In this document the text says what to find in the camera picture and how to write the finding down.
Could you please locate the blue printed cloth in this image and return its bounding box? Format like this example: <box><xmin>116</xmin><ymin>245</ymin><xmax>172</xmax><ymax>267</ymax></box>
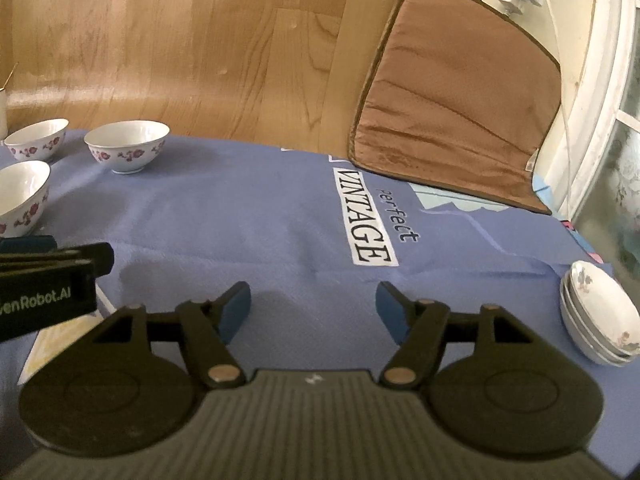
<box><xmin>0</xmin><ymin>129</ymin><xmax>640</xmax><ymax>480</ymax></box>

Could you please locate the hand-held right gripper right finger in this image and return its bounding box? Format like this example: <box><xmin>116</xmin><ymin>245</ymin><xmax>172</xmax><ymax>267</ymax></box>
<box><xmin>375</xmin><ymin>281</ymin><xmax>538</xmax><ymax>391</ymax></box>

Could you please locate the brown seat cushion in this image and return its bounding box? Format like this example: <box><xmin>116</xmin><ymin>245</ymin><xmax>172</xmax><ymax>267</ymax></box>
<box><xmin>347</xmin><ymin>0</ymin><xmax>563</xmax><ymax>216</ymax></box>

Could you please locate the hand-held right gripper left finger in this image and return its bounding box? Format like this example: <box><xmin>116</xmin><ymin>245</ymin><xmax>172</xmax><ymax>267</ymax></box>
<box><xmin>92</xmin><ymin>281</ymin><xmax>252</xmax><ymax>391</ymax></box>

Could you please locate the white floral bowl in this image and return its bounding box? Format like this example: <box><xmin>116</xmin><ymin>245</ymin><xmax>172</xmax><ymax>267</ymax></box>
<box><xmin>4</xmin><ymin>118</ymin><xmax>70</xmax><ymax>163</ymax></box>
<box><xmin>0</xmin><ymin>161</ymin><xmax>52</xmax><ymax>238</ymax></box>
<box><xmin>84</xmin><ymin>120</ymin><xmax>171</xmax><ymax>176</ymax></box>

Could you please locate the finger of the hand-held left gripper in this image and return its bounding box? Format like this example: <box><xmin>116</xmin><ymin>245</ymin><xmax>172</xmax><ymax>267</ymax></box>
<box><xmin>0</xmin><ymin>242</ymin><xmax>115</xmax><ymax>278</ymax></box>
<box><xmin>0</xmin><ymin>235</ymin><xmax>57</xmax><ymax>256</ymax></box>

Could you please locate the frosted floral glass door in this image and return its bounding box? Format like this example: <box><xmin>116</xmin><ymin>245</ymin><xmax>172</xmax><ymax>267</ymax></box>
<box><xmin>542</xmin><ymin>0</ymin><xmax>640</xmax><ymax>286</ymax></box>

